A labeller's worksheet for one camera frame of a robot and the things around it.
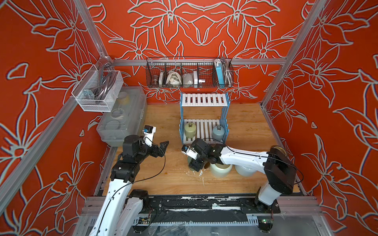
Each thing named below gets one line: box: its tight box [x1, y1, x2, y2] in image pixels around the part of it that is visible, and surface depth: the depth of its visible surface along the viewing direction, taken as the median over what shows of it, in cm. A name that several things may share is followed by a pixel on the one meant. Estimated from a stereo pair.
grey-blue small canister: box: [212, 125, 225, 142], surface depth 94 cm
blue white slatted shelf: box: [179, 92, 231, 145], surface depth 107 cm
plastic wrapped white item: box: [182, 72, 194, 87], surface depth 96 cm
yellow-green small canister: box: [184, 121, 197, 139], surface depth 94 cm
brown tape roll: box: [270, 145, 288, 160], surface depth 48 cm
